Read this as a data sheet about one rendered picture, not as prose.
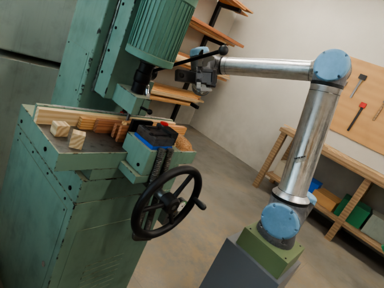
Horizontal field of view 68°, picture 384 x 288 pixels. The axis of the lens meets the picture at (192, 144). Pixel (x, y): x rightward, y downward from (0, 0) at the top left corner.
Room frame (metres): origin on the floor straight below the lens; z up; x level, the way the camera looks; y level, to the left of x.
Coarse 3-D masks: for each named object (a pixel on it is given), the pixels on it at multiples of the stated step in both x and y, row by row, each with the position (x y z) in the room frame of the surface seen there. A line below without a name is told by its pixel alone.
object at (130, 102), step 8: (120, 88) 1.03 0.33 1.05; (128, 88) 1.04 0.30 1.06; (120, 96) 1.02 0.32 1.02; (128, 96) 1.00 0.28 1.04; (136, 96) 0.98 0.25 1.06; (144, 96) 1.03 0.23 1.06; (120, 104) 1.01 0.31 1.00; (128, 104) 0.99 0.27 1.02; (136, 104) 0.97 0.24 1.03; (144, 104) 1.00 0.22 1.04; (128, 112) 0.98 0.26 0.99; (136, 112) 0.98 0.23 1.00; (144, 112) 1.01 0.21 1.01
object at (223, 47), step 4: (220, 48) 1.02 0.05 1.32; (224, 48) 1.02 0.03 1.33; (212, 52) 1.05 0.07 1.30; (216, 52) 1.04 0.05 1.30; (220, 52) 1.02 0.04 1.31; (224, 52) 1.02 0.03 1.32; (196, 56) 1.09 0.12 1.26; (200, 56) 1.07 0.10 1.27; (204, 56) 1.07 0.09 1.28; (208, 56) 1.06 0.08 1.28; (184, 60) 1.11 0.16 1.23; (188, 60) 1.10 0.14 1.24; (192, 60) 1.09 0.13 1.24; (196, 60) 1.09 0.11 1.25; (176, 64) 1.13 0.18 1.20; (180, 64) 1.13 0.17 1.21; (156, 68) 1.19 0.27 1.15; (160, 68) 1.18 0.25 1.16; (152, 72) 1.20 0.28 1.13; (156, 72) 1.22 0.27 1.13; (152, 76) 1.20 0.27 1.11; (156, 76) 1.22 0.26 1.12
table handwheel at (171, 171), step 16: (160, 176) 0.75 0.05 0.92; (176, 176) 0.78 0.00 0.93; (192, 176) 0.86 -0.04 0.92; (144, 192) 0.72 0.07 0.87; (160, 192) 0.84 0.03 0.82; (176, 192) 0.84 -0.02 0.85; (144, 208) 0.74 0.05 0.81; (176, 208) 0.82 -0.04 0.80; (192, 208) 0.92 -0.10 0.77; (176, 224) 0.88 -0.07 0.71
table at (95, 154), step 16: (32, 128) 0.78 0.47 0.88; (48, 128) 0.78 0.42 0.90; (48, 144) 0.71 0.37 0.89; (64, 144) 0.73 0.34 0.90; (96, 144) 0.82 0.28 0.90; (112, 144) 0.87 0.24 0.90; (48, 160) 0.70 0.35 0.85; (64, 160) 0.69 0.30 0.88; (80, 160) 0.73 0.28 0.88; (96, 160) 0.77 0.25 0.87; (112, 160) 0.82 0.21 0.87; (192, 160) 1.15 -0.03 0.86; (128, 176) 0.81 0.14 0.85; (144, 176) 0.81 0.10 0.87
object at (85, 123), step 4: (80, 116) 0.88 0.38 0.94; (80, 120) 0.88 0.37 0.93; (84, 120) 0.88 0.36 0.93; (88, 120) 0.89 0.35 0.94; (92, 120) 0.90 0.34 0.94; (120, 120) 1.01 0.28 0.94; (80, 124) 0.87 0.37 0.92; (84, 124) 0.88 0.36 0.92; (88, 124) 0.89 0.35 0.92; (92, 124) 0.90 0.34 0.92; (80, 128) 0.87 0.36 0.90; (84, 128) 0.88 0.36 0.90; (88, 128) 0.89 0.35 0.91; (92, 128) 0.91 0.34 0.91; (172, 128) 1.22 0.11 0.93; (176, 128) 1.24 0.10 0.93; (180, 128) 1.26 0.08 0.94; (184, 128) 1.29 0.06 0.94; (180, 132) 1.27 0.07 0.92; (184, 132) 1.30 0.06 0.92
